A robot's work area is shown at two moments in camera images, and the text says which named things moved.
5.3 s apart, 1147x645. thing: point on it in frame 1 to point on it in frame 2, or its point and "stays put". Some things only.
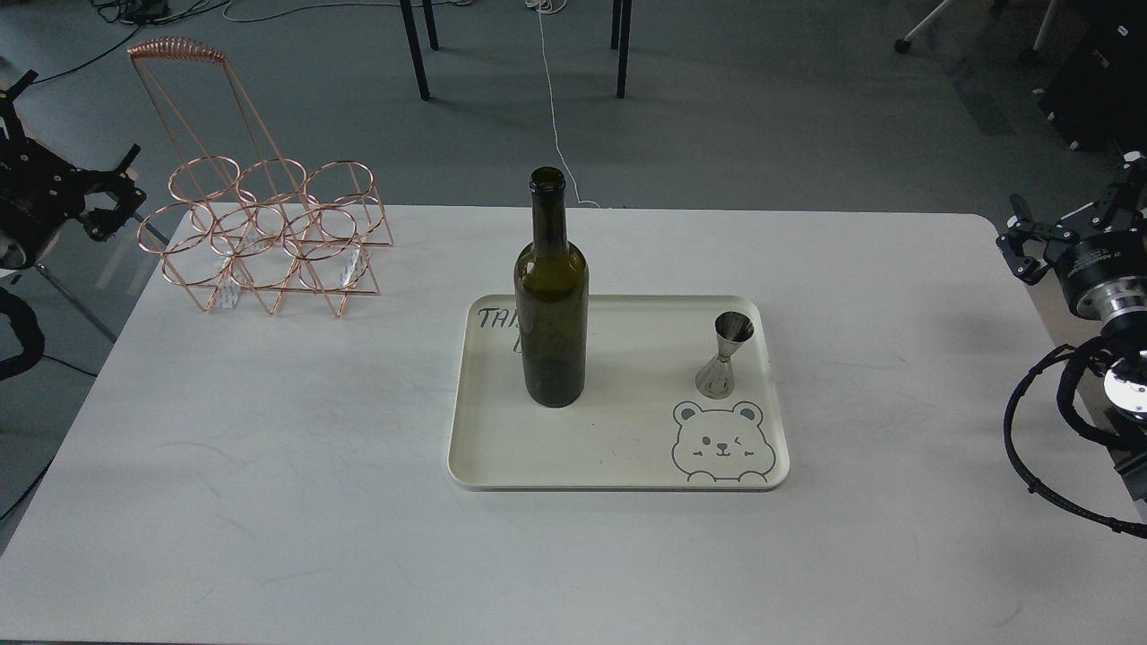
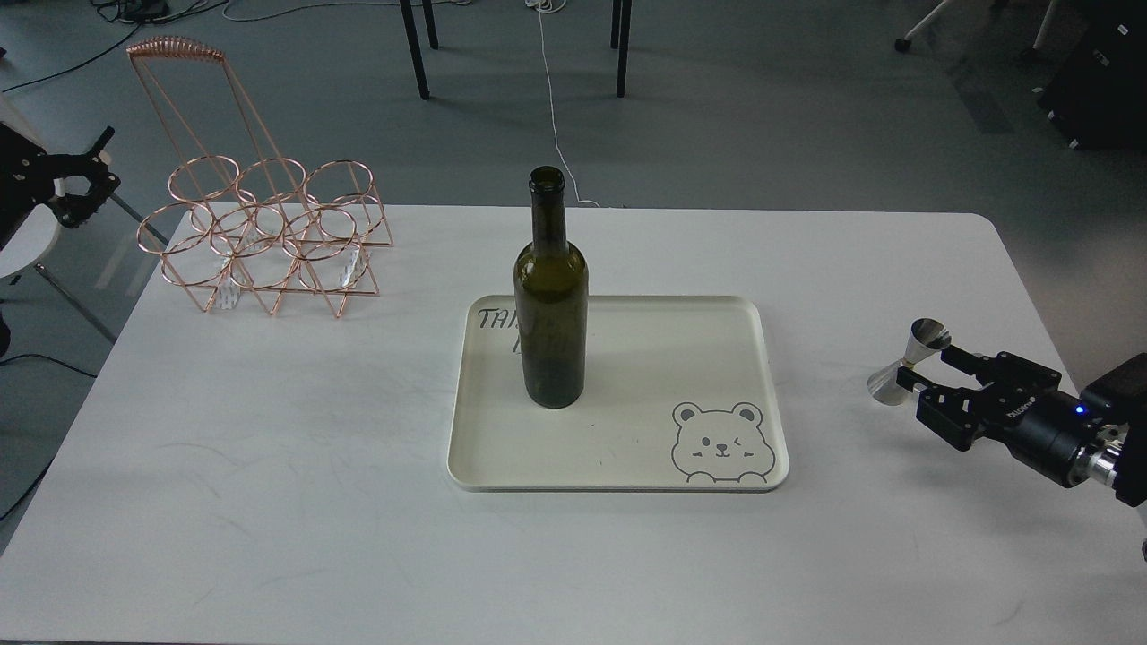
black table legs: [423, 89] stays put
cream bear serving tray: [640, 423] stays put
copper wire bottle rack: [235, 219] stays put
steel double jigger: [715, 380] to [927, 336]
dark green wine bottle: [552, 284] stays put
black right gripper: [1117, 252] to [1020, 404]
